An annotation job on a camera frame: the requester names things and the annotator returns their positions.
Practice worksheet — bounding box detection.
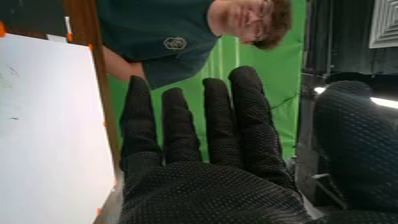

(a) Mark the person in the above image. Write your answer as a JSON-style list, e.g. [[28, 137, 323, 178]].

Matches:
[[96, 0, 293, 90]]

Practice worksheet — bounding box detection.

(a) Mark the white sheet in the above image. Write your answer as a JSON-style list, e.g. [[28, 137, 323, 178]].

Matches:
[[0, 32, 117, 224]]

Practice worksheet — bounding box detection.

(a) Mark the dark mat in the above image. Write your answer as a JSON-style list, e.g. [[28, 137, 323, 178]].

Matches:
[[0, 0, 67, 37]]

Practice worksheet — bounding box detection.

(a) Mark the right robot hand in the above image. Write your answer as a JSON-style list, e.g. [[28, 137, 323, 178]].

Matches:
[[117, 65, 398, 224]]

